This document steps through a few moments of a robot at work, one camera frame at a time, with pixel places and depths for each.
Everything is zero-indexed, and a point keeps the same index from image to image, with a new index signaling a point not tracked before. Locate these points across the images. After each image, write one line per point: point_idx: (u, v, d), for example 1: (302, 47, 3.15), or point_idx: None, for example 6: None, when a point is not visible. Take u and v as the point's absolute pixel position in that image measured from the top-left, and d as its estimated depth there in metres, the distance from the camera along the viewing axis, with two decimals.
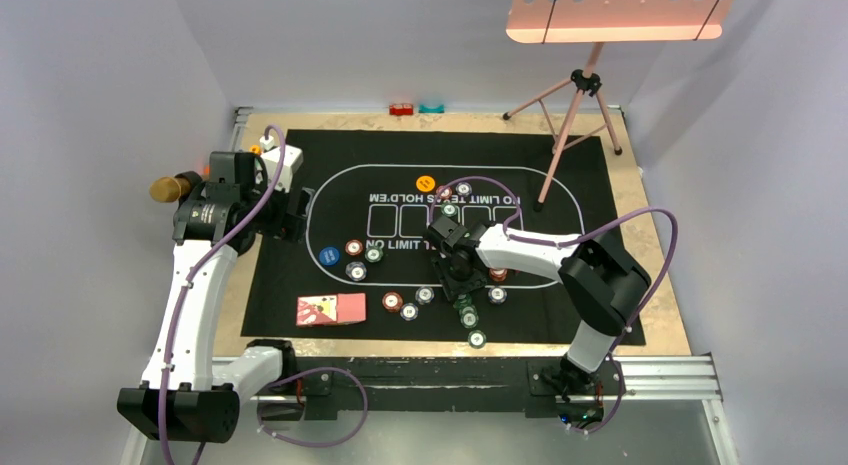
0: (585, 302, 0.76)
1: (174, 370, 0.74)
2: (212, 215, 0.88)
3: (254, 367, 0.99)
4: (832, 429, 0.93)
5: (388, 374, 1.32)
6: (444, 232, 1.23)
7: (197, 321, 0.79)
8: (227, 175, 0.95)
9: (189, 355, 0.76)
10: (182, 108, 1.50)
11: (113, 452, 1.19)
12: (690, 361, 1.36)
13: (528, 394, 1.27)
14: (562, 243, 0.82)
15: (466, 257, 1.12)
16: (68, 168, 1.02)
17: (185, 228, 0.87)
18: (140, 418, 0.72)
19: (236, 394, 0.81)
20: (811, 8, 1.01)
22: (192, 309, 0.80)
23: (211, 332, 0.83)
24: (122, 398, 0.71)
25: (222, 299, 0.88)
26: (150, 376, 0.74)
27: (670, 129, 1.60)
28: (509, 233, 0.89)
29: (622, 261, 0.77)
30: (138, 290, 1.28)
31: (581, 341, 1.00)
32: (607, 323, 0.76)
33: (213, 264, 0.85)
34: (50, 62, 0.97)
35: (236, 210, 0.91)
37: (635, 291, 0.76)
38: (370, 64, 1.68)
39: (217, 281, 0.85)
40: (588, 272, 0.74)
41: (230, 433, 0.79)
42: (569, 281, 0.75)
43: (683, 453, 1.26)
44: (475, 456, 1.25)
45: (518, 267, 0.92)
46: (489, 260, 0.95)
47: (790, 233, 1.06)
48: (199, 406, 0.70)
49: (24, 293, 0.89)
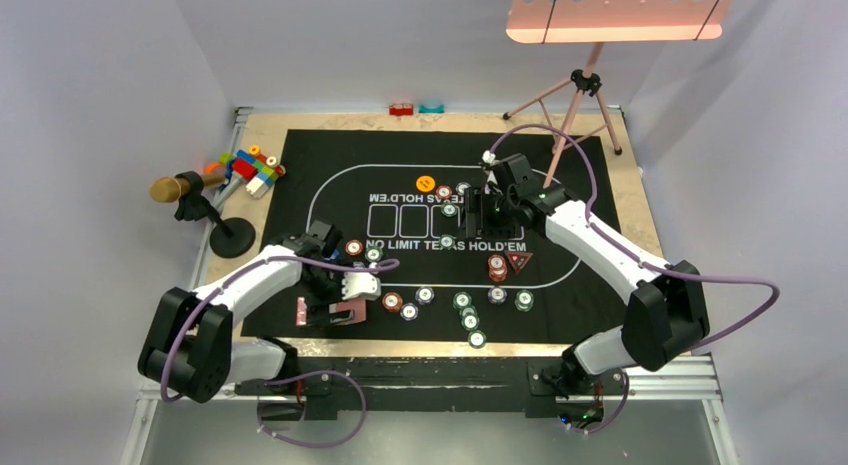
0: (640, 329, 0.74)
1: (221, 294, 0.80)
2: (304, 241, 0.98)
3: (252, 352, 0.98)
4: (834, 430, 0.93)
5: (388, 375, 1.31)
6: (517, 178, 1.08)
7: (257, 280, 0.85)
8: (321, 231, 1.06)
9: (238, 293, 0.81)
10: (182, 108, 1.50)
11: (111, 453, 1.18)
12: (690, 361, 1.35)
13: (528, 394, 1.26)
14: (645, 262, 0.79)
15: (529, 216, 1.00)
16: (68, 168, 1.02)
17: (279, 241, 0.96)
18: (163, 323, 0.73)
19: (228, 365, 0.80)
20: (811, 9, 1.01)
22: (256, 275, 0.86)
23: (255, 301, 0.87)
24: (168, 293, 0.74)
25: (275, 287, 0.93)
26: (200, 289, 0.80)
27: (670, 129, 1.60)
28: (592, 221, 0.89)
29: (695, 307, 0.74)
30: (139, 290, 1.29)
31: (596, 348, 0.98)
32: (647, 352, 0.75)
33: (289, 264, 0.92)
34: (47, 62, 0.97)
35: (315, 252, 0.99)
37: (688, 338, 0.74)
38: (370, 65, 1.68)
39: (281, 276, 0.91)
40: (661, 303, 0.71)
41: (203, 398, 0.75)
42: (637, 306, 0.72)
43: (683, 453, 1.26)
44: (475, 457, 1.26)
45: (581, 255, 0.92)
46: (556, 235, 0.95)
47: (787, 233, 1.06)
48: (219, 334, 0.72)
49: (23, 293, 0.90)
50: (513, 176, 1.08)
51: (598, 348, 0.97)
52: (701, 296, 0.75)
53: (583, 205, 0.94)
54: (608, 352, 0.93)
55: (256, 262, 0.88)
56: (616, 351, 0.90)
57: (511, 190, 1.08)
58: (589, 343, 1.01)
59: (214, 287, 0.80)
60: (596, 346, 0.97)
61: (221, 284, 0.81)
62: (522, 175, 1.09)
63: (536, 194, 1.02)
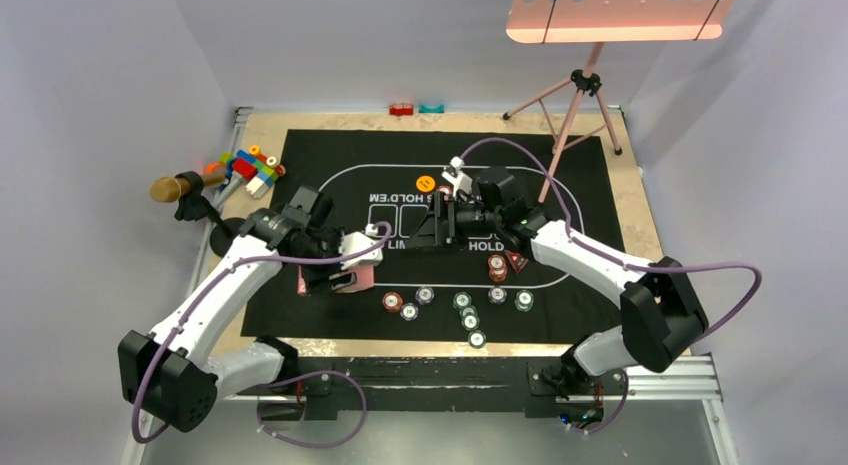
0: (637, 331, 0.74)
1: (180, 333, 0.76)
2: (278, 224, 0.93)
3: (249, 362, 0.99)
4: (833, 429, 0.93)
5: (388, 375, 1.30)
6: (506, 199, 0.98)
7: (222, 303, 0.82)
8: (307, 203, 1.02)
9: (199, 326, 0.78)
10: (182, 108, 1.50)
11: (111, 454, 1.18)
12: (690, 361, 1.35)
13: (528, 394, 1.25)
14: (629, 264, 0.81)
15: (516, 244, 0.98)
16: (68, 168, 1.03)
17: (252, 226, 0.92)
18: (130, 368, 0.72)
19: (214, 387, 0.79)
20: (810, 9, 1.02)
22: (221, 293, 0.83)
23: (226, 319, 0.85)
24: (125, 340, 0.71)
25: (247, 298, 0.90)
26: (157, 330, 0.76)
27: (670, 129, 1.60)
28: (573, 236, 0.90)
29: (687, 301, 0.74)
30: (139, 291, 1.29)
31: (595, 349, 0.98)
32: (650, 355, 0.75)
33: (258, 267, 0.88)
34: (47, 62, 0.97)
35: (298, 232, 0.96)
37: (687, 335, 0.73)
38: (370, 66, 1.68)
39: (251, 282, 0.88)
40: (651, 301, 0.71)
41: (192, 424, 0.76)
42: (628, 306, 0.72)
43: (683, 453, 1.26)
44: (475, 457, 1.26)
45: (573, 272, 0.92)
46: (544, 256, 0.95)
47: (787, 233, 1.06)
48: (181, 378, 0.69)
49: (24, 293, 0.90)
50: (501, 200, 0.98)
51: (597, 349, 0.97)
52: (692, 288, 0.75)
53: (563, 223, 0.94)
54: (607, 353, 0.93)
55: (220, 275, 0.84)
56: (617, 352, 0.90)
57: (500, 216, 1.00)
58: (588, 345, 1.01)
59: (172, 328, 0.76)
60: (595, 348, 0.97)
61: (179, 323, 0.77)
62: (515, 199, 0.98)
63: (520, 220, 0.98)
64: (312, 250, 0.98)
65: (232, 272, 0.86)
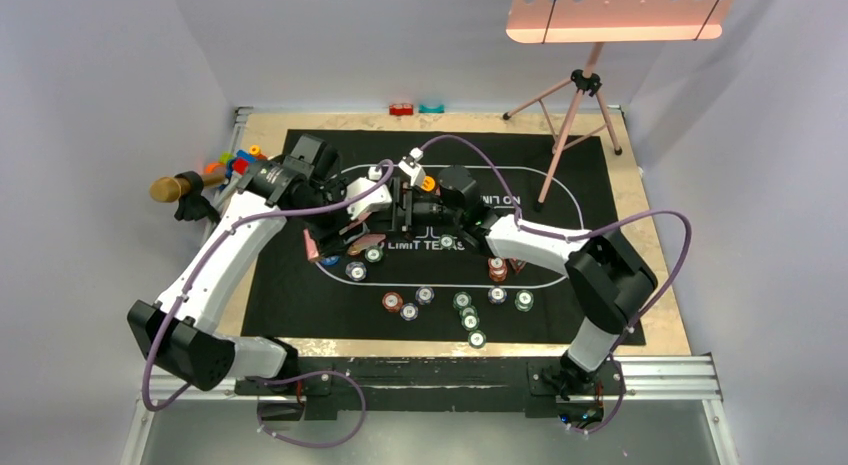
0: (590, 300, 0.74)
1: (186, 301, 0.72)
2: (277, 177, 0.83)
3: (254, 348, 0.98)
4: (831, 430, 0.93)
5: (389, 375, 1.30)
6: (467, 203, 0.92)
7: (226, 265, 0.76)
8: (310, 153, 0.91)
9: (203, 293, 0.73)
10: (181, 108, 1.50)
11: (110, 454, 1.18)
12: (689, 361, 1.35)
13: (528, 394, 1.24)
14: (571, 236, 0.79)
15: (474, 245, 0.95)
16: (68, 168, 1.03)
17: (251, 180, 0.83)
18: (141, 337, 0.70)
19: (229, 347, 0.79)
20: (810, 10, 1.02)
22: (225, 255, 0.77)
23: (234, 281, 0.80)
24: (132, 310, 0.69)
25: (253, 258, 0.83)
26: (163, 299, 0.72)
27: (670, 129, 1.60)
28: (519, 224, 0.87)
29: (630, 260, 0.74)
30: (139, 290, 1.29)
31: (581, 341, 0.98)
32: (610, 322, 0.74)
33: (261, 224, 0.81)
34: (46, 63, 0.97)
35: (301, 183, 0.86)
37: (640, 293, 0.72)
38: (370, 65, 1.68)
39: (256, 240, 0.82)
40: (595, 266, 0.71)
41: (211, 383, 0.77)
42: (574, 275, 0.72)
43: (683, 453, 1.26)
44: (474, 456, 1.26)
45: (528, 258, 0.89)
46: (500, 250, 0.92)
47: (785, 233, 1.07)
48: (192, 348, 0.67)
49: (24, 293, 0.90)
50: (463, 203, 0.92)
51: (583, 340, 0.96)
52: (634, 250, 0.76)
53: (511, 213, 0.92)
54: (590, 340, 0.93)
55: (220, 237, 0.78)
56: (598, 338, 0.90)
57: (460, 214, 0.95)
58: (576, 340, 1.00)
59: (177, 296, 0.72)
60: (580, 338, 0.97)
61: (184, 290, 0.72)
62: (477, 202, 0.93)
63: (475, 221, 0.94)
64: (316, 203, 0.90)
65: (234, 232, 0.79)
